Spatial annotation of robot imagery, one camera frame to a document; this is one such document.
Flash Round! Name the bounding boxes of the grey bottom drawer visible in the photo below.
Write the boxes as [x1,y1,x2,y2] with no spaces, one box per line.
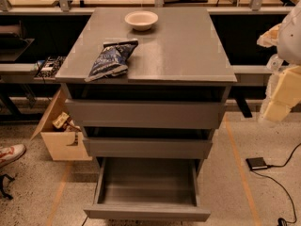
[84,158,210,221]

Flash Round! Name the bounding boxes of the grey drawer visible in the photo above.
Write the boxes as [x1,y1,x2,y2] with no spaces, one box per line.
[65,99,225,129]
[83,127,213,159]
[84,158,210,221]

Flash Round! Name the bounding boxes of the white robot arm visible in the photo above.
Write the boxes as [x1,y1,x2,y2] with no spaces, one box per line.
[257,1,301,125]

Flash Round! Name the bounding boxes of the grey drawer cabinet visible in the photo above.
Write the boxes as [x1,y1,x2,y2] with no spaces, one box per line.
[55,7,238,174]

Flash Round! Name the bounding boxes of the grey top drawer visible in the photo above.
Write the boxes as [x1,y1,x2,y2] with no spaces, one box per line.
[65,99,225,129]

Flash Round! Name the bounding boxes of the grey middle drawer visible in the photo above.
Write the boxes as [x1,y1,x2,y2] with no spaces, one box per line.
[83,127,213,159]

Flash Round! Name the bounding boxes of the hand sanitizer bottle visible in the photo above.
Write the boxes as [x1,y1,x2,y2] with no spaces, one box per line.
[266,54,283,72]

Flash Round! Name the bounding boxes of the black foot pedal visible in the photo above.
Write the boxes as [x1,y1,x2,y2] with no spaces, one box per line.
[246,157,268,170]

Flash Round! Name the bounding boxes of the white bowl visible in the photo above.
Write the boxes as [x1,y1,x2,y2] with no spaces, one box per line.
[124,11,158,31]

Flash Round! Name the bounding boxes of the blue chip bag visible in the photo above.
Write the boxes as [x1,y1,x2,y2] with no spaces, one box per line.
[85,39,138,82]

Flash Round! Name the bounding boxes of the tan item in box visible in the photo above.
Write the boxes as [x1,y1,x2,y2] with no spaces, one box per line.
[53,112,70,129]

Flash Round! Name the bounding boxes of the cardboard box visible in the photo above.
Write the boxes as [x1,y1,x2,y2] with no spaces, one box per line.
[31,89,92,161]

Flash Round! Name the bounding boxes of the black patterned notebook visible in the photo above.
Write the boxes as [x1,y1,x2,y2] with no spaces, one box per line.
[36,56,65,78]

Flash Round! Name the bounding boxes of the grey shelf rack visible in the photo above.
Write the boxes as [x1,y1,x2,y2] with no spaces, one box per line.
[0,0,301,118]

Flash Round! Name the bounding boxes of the red and white shoe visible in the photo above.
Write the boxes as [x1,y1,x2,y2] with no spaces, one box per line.
[0,144,26,168]

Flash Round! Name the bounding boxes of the black pedal cable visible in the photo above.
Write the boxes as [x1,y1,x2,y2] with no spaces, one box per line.
[250,141,301,226]

